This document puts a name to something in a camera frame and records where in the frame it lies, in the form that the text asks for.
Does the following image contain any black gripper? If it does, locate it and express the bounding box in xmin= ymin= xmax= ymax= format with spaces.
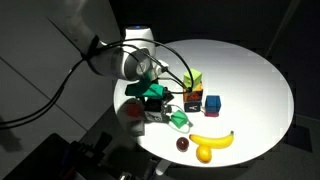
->
xmin=135 ymin=89 xmax=175 ymax=116

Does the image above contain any black white teal stack block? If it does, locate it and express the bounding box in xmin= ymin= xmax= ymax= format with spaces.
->
xmin=183 ymin=100 xmax=203 ymax=113

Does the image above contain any orange stack block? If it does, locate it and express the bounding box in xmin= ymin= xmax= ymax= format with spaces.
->
xmin=182 ymin=83 xmax=204 ymax=102

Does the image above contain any light green stack block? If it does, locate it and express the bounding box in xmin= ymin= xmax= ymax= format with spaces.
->
xmin=183 ymin=68 xmax=203 ymax=88

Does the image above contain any orange red cube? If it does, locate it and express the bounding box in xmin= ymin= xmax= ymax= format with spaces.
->
xmin=125 ymin=103 xmax=144 ymax=118

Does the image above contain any green cube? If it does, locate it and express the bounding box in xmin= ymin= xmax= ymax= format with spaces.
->
xmin=170 ymin=110 xmax=189 ymax=129

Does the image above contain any dark red plum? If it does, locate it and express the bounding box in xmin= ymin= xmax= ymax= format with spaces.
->
xmin=176 ymin=137 xmax=190 ymax=153

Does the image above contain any blue cube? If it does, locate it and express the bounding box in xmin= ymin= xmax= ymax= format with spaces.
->
xmin=204 ymin=95 xmax=222 ymax=114

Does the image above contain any white table leg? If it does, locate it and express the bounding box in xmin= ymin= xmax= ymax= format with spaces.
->
xmin=154 ymin=159 xmax=172 ymax=177

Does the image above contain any yellow banana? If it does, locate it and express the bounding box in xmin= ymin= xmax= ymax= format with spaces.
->
xmin=188 ymin=130 xmax=235 ymax=150

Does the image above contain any yellow lemon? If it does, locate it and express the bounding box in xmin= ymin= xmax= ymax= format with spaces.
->
xmin=195 ymin=145 xmax=213 ymax=164

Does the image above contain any dark equipment cart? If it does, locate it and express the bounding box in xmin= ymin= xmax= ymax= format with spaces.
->
xmin=0 ymin=131 xmax=158 ymax=180

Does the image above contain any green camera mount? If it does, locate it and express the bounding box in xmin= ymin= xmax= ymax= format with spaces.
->
xmin=124 ymin=71 xmax=166 ymax=99

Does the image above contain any black cable bundle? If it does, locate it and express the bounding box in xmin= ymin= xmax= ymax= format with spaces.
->
xmin=0 ymin=36 xmax=99 ymax=131

